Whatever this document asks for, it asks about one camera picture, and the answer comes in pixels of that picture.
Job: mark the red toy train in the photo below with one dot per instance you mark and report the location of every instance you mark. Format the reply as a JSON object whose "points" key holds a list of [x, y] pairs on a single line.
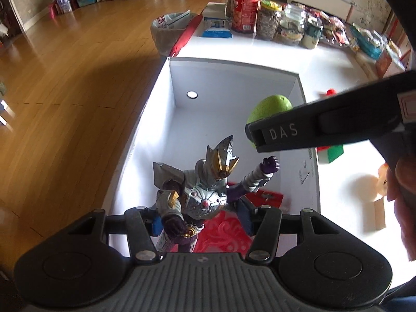
{"points": [[273, 199]]}

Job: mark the seed jar with yellow lid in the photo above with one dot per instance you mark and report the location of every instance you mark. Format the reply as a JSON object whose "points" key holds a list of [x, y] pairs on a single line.
{"points": [[268, 22]]}

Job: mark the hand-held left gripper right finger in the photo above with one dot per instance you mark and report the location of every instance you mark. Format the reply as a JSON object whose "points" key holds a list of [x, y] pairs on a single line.
{"points": [[245, 217]]}

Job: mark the teal tray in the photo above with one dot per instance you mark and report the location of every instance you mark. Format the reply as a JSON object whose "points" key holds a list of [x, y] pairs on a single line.
{"points": [[367, 42]]}

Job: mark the red can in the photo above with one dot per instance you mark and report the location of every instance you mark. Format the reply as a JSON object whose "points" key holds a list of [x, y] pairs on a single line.
{"points": [[245, 9]]}

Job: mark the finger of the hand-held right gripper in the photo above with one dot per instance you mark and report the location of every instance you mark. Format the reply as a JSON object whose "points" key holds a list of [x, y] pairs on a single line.
{"points": [[325, 120]]}

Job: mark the waste bin with plastic bag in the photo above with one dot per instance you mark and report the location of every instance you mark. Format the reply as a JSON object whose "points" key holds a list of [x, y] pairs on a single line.
{"points": [[165, 32]]}

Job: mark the white flat box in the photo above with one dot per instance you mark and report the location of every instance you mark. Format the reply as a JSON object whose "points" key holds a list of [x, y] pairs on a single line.
{"points": [[214, 10]]}

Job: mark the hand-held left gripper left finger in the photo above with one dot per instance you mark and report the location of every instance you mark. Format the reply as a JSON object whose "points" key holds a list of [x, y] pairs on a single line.
{"points": [[157, 227]]}

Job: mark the beige mushroom toy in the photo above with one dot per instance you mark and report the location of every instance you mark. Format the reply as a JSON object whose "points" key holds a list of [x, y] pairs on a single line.
{"points": [[383, 177]]}

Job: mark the person's right hand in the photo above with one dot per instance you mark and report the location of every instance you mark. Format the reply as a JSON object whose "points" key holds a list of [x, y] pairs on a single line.
{"points": [[406, 182]]}

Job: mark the blue flat box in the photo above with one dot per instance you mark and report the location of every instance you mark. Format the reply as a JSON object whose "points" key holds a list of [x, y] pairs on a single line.
{"points": [[216, 29]]}

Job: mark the wooden block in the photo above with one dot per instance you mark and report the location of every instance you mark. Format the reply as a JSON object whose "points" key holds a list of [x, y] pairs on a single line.
{"points": [[381, 214]]}

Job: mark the green and white cup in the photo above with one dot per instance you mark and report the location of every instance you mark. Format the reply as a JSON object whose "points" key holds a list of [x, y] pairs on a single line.
{"points": [[312, 34]]}

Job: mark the red butterfly toy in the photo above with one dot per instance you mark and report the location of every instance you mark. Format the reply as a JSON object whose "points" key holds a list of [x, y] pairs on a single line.
{"points": [[224, 234]]}

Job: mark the green toy egg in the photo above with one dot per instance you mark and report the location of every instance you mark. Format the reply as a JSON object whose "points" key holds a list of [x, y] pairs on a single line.
{"points": [[269, 110]]}

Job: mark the silver action figure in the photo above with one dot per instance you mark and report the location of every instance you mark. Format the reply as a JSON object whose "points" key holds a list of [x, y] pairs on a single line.
{"points": [[208, 195]]}

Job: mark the white cardboard box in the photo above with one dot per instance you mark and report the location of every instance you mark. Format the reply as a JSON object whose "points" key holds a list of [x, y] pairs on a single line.
{"points": [[195, 130]]}

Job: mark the pile of snack packets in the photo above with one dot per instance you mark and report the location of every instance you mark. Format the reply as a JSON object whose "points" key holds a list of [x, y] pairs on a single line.
{"points": [[331, 27]]}

